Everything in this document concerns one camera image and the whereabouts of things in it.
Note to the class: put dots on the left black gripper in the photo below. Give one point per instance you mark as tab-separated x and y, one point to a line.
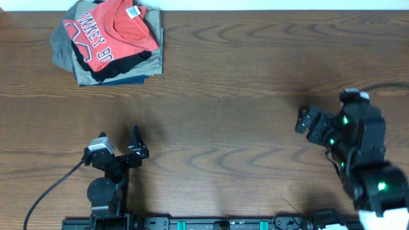
119	158

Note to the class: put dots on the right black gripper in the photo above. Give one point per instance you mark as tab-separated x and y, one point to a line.
310	123

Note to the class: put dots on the red t-shirt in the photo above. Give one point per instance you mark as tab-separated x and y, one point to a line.
110	31

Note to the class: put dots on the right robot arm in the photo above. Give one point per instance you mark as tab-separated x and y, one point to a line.
354	142

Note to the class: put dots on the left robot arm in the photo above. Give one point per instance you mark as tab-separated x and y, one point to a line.
108	194

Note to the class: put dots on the navy folded garment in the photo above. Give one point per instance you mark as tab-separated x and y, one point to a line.
87	80

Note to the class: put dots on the black folded garment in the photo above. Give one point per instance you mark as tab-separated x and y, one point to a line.
114	68

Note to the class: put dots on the beige folded garment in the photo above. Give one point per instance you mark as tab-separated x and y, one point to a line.
150	67

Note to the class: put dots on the grey folded garment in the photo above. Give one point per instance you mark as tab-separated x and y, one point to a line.
61	42

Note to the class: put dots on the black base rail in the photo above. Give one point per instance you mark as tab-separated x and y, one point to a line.
283	221

